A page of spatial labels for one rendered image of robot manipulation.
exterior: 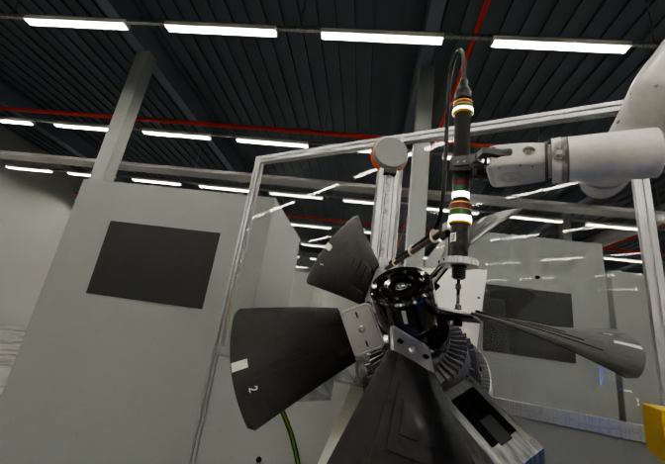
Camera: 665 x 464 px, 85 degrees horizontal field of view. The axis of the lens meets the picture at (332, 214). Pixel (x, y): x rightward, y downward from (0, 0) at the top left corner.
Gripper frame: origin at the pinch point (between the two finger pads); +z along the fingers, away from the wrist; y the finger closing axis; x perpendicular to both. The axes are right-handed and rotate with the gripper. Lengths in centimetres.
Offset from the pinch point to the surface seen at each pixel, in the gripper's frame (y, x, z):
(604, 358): -10.0, -34.2, -20.8
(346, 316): -5.5, -32.8, 19.2
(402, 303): -8.6, -29.6, 7.2
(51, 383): 77, -96, 273
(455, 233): -1.9, -14.9, 0.2
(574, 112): 71, 56, -26
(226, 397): 71, -71, 114
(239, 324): -13, -37, 39
